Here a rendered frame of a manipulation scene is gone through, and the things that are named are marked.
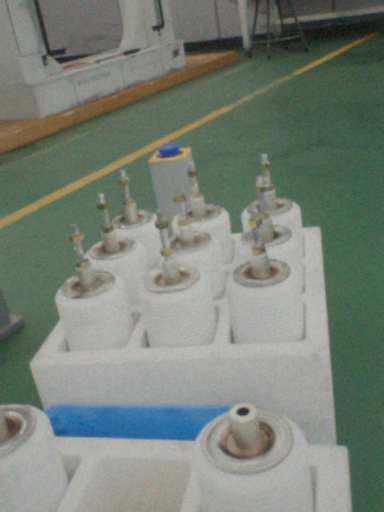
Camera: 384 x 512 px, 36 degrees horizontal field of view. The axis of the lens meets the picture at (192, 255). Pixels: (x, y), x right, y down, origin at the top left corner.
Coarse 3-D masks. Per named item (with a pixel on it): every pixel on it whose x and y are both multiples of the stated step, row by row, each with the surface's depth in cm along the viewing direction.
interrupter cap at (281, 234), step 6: (276, 228) 88; (282, 228) 88; (288, 228) 87; (246, 234) 88; (252, 234) 87; (276, 234) 87; (282, 234) 86; (288, 234) 85; (240, 240) 86; (246, 240) 86; (252, 240) 86; (264, 240) 85; (270, 240) 85; (276, 240) 84; (282, 240) 83; (288, 240) 84; (270, 246) 83
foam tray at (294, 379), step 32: (320, 256) 94; (320, 288) 86; (224, 320) 81; (320, 320) 77; (64, 352) 80; (96, 352) 79; (128, 352) 77; (160, 352) 76; (192, 352) 75; (224, 352) 74; (256, 352) 73; (288, 352) 72; (320, 352) 71; (64, 384) 79; (96, 384) 78; (128, 384) 77; (160, 384) 77; (192, 384) 76; (224, 384) 75; (256, 384) 74; (288, 384) 73; (320, 384) 73; (288, 416) 75; (320, 416) 75
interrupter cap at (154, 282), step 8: (184, 264) 81; (152, 272) 81; (160, 272) 80; (184, 272) 79; (192, 272) 79; (152, 280) 79; (160, 280) 79; (184, 280) 77; (192, 280) 77; (152, 288) 76; (160, 288) 76; (168, 288) 76; (176, 288) 75; (184, 288) 75
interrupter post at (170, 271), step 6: (162, 258) 78; (174, 258) 77; (162, 264) 77; (168, 264) 76; (174, 264) 77; (162, 270) 77; (168, 270) 77; (174, 270) 77; (168, 276) 77; (174, 276) 77; (180, 276) 78; (168, 282) 78; (174, 282) 78
